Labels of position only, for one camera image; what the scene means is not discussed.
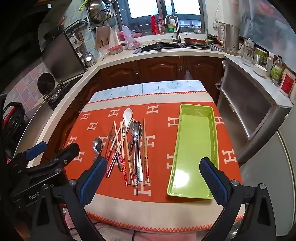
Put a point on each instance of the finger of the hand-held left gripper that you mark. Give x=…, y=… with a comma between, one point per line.
x=64, y=156
x=37, y=147

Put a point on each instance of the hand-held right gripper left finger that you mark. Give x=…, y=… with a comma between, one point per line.
x=92, y=182

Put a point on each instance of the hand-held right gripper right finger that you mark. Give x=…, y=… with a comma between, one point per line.
x=214, y=183

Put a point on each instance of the red banded bamboo chopstick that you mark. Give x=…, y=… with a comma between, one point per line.
x=125, y=179
x=108, y=154
x=111, y=168
x=132, y=178

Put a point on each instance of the green plastic tray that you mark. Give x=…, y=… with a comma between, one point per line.
x=194, y=143

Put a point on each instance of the white ceramic spoon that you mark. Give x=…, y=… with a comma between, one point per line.
x=127, y=114

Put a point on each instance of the short metal spoon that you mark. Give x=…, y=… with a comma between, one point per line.
x=97, y=144

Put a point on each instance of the metal chopstick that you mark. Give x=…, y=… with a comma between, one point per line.
x=136, y=185

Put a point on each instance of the brown wooden chopstick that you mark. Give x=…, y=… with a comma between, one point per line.
x=147, y=171

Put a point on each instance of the grey refrigerator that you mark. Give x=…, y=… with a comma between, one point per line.
x=272, y=176

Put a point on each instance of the black gas stove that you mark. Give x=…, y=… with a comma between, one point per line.
x=59, y=90

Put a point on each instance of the orange printed blanket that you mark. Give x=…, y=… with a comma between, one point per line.
x=159, y=148

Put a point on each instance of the black round lid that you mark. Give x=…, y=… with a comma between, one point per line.
x=46, y=83

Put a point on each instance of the stainless splash panel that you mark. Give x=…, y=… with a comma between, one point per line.
x=62, y=55

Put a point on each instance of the ceramic jar with steel lid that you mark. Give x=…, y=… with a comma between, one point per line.
x=87, y=59

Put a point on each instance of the pale floral tablecloth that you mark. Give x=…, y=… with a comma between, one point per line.
x=161, y=87

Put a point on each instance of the white kitchen countertop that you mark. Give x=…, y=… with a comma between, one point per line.
x=120, y=58

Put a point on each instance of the food container with red lid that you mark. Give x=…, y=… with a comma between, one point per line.
x=115, y=49

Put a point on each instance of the black range hood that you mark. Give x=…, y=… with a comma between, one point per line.
x=23, y=27

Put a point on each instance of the white bowl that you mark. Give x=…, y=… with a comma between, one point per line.
x=260, y=69

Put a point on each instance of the red packet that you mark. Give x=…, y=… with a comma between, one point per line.
x=288, y=82

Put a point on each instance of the wooden cutting board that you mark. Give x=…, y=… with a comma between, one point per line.
x=103, y=37

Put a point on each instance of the wooden kitchen cabinet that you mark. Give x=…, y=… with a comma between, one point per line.
x=159, y=69

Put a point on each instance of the green label bottle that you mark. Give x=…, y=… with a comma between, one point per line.
x=276, y=70

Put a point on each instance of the clear plastic bottle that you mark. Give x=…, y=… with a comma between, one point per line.
x=269, y=64

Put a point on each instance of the green label jar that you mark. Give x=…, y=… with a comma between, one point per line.
x=261, y=56

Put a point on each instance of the glass jar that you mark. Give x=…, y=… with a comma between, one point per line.
x=247, y=52

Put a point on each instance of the clear plastic bag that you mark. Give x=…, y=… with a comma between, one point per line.
x=130, y=38

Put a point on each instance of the red frying pan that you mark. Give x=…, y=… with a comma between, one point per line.
x=195, y=41

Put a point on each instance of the teal utensil holder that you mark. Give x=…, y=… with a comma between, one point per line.
x=111, y=20

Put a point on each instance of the stainless electric kettle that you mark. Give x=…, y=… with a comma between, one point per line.
x=227, y=38

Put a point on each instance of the kitchen sink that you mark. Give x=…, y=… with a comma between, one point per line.
x=161, y=46

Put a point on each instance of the hanging steel wok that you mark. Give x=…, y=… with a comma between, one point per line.
x=97, y=11

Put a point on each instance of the red bottle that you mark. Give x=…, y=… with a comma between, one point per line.
x=153, y=25

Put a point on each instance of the chrome faucet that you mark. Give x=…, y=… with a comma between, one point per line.
x=174, y=27

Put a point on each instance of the green dish soap bottle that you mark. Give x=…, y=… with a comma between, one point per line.
x=170, y=26

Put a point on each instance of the pink bottle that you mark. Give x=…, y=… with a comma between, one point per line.
x=161, y=25

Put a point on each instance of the kitchen window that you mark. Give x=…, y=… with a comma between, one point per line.
x=165, y=14

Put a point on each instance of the black red frame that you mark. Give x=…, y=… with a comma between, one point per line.
x=11, y=120

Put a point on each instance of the white wall socket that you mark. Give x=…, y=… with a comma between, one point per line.
x=215, y=24

